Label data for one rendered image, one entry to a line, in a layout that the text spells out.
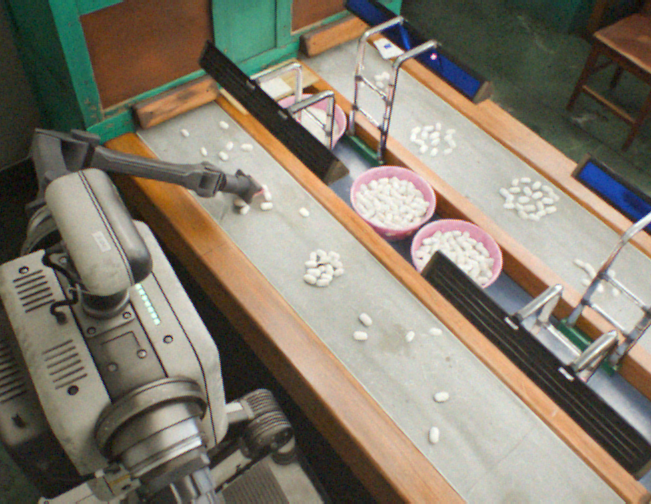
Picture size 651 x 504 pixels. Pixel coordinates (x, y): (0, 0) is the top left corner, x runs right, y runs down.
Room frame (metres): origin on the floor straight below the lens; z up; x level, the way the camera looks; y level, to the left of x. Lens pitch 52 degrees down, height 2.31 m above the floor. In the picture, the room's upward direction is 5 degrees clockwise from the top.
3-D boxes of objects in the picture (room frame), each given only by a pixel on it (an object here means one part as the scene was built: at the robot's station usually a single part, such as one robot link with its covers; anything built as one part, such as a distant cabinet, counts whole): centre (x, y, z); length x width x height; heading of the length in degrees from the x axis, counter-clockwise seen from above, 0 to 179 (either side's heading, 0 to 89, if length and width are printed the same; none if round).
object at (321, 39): (2.22, 0.03, 0.83); 0.30 x 0.06 x 0.07; 132
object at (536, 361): (0.76, -0.47, 1.08); 0.62 x 0.08 x 0.07; 42
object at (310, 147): (1.47, 0.19, 1.08); 0.62 x 0.08 x 0.07; 42
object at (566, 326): (1.08, -0.82, 0.90); 0.20 x 0.19 x 0.45; 42
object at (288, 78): (1.95, 0.24, 0.77); 0.33 x 0.15 x 0.01; 132
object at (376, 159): (1.79, -0.17, 0.90); 0.20 x 0.19 x 0.45; 42
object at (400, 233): (1.46, -0.20, 0.72); 0.27 x 0.27 x 0.10
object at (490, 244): (1.26, -0.39, 0.72); 0.27 x 0.27 x 0.10
